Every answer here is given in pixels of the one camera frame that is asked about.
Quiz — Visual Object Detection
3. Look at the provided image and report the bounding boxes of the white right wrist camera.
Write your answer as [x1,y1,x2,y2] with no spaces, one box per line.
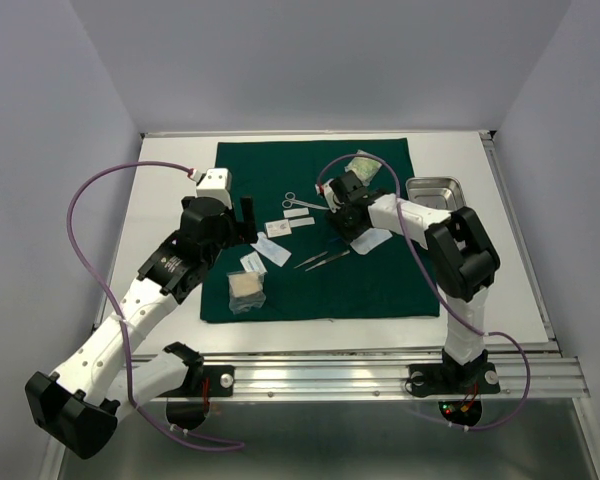
[315,179,340,212]

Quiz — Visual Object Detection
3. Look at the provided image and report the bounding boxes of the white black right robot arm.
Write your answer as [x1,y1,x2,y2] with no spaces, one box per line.
[317,172,501,398]

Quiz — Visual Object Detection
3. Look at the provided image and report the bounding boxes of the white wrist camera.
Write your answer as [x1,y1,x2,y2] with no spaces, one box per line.
[196,168,233,209]
[315,179,340,212]

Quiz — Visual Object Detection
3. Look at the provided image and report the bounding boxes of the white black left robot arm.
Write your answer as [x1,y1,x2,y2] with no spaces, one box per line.
[25,196,257,459]

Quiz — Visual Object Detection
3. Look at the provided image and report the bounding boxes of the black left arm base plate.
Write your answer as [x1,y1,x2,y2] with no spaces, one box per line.
[162,365,235,399]

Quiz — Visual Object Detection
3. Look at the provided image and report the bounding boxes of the green printed gauze packet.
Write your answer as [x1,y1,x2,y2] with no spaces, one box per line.
[344,150,382,186]

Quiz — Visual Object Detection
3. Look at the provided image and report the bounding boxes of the aluminium front rail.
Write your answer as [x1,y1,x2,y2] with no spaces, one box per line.
[205,351,590,403]

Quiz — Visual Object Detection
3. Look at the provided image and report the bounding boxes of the steel scalpel handle short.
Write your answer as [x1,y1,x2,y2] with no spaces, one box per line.
[293,251,329,269]

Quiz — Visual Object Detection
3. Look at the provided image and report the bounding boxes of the white paper strip lower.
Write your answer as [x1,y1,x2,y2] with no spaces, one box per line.
[289,217,315,228]

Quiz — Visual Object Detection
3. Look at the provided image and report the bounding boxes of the clear bag beige gauze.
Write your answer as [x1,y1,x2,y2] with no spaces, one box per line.
[227,271,266,315]

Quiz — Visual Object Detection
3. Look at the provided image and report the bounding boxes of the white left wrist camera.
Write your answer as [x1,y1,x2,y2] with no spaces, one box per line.
[196,168,233,209]

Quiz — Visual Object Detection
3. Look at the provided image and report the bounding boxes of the green surgical drape cloth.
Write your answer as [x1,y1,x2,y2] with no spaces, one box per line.
[200,139,440,324]

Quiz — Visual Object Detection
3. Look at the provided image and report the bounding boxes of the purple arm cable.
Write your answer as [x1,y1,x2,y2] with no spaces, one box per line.
[67,160,245,448]
[317,153,531,433]

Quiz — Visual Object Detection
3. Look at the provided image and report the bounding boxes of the white paper strip upper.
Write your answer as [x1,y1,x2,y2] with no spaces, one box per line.
[283,208,309,219]

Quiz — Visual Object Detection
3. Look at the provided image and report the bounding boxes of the stainless steel instrument tray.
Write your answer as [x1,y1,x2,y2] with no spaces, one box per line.
[405,177,466,211]

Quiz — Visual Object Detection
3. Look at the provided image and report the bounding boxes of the steel scalpel handle long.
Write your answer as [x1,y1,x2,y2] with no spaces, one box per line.
[304,249,351,272]

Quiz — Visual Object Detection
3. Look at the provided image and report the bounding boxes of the long white blue pouch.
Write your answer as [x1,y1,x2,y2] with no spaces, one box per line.
[251,232,291,267]

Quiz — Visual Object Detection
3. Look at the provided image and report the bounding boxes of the curved steel scissors upper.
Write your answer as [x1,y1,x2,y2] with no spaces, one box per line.
[281,192,328,211]

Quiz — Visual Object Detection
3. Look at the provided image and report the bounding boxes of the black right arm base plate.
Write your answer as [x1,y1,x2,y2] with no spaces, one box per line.
[404,363,501,398]

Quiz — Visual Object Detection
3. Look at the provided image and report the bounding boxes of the small white blue packet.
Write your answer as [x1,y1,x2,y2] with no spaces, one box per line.
[240,251,267,275]

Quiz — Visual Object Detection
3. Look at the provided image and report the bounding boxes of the white blue pouch right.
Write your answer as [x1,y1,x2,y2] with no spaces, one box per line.
[350,228,393,255]

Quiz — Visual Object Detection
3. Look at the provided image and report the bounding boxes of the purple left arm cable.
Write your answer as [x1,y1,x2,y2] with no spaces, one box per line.
[67,160,245,448]

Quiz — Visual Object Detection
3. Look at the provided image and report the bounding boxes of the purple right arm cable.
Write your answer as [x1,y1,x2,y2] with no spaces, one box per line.
[317,153,531,433]

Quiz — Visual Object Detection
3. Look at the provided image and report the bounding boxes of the white paper strip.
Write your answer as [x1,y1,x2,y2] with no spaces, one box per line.
[289,217,315,228]
[283,208,309,219]

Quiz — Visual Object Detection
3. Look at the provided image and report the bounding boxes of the small suture needle packet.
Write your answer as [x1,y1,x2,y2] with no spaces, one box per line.
[265,219,292,239]

